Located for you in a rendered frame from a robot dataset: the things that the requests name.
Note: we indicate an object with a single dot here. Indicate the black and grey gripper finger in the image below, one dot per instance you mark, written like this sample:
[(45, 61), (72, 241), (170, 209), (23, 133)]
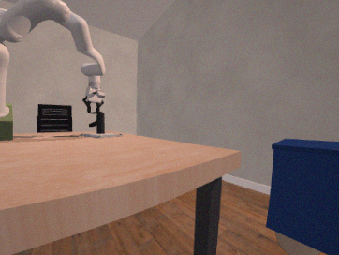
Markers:
[(87, 104), (98, 105)]

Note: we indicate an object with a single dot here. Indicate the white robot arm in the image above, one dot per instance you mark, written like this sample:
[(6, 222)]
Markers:
[(20, 19)]

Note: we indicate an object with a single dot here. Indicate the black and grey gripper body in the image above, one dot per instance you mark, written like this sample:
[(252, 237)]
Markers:
[(92, 97)]

